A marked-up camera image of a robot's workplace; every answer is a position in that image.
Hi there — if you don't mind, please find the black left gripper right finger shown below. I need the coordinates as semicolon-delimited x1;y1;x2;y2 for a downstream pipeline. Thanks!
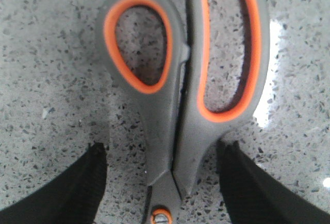
217;142;329;223

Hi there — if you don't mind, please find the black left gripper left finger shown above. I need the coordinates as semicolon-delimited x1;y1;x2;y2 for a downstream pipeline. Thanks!
1;143;107;223

